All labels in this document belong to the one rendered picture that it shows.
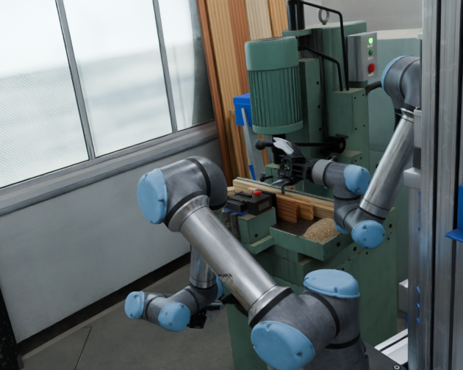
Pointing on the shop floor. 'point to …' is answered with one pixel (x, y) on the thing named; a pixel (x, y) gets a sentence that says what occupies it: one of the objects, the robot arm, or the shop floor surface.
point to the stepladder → (243, 117)
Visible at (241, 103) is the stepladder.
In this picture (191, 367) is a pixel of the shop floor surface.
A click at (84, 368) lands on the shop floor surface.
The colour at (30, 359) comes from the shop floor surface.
